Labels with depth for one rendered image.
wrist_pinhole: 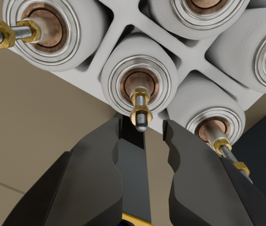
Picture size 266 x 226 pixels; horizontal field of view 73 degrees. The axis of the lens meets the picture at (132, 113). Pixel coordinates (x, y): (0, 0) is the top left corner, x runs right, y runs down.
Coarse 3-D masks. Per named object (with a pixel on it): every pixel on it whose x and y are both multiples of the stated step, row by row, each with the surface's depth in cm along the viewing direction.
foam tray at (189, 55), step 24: (120, 0) 24; (144, 0) 33; (264, 0) 24; (120, 24) 25; (144, 24) 25; (168, 48) 27; (192, 48) 26; (72, 72) 28; (96, 72) 28; (216, 72) 28; (96, 96) 30; (240, 96) 30
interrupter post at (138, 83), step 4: (136, 80) 21; (140, 80) 20; (144, 80) 21; (132, 84) 20; (136, 84) 19; (140, 84) 19; (144, 84) 20; (132, 88) 19; (136, 88) 19; (140, 88) 19; (144, 88) 19; (148, 88) 20; (132, 92) 19; (148, 92) 19
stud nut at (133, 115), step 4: (136, 108) 15; (140, 108) 15; (144, 108) 15; (148, 108) 15; (132, 112) 15; (136, 112) 15; (140, 112) 15; (144, 112) 15; (148, 112) 15; (132, 116) 15; (148, 116) 15; (152, 116) 15; (132, 120) 15; (148, 120) 15; (148, 124) 15
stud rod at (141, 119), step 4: (140, 96) 18; (136, 100) 17; (140, 100) 17; (144, 100) 18; (136, 104) 17; (140, 104) 16; (144, 104) 17; (136, 116) 15; (140, 116) 14; (144, 116) 15; (136, 120) 14; (140, 120) 14; (144, 120) 14; (136, 124) 14; (140, 124) 14; (144, 124) 14; (136, 128) 14; (140, 128) 14; (144, 128) 14
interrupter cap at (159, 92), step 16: (128, 64) 20; (144, 64) 20; (160, 64) 20; (112, 80) 21; (128, 80) 21; (160, 80) 21; (112, 96) 22; (128, 96) 22; (160, 96) 22; (128, 112) 23
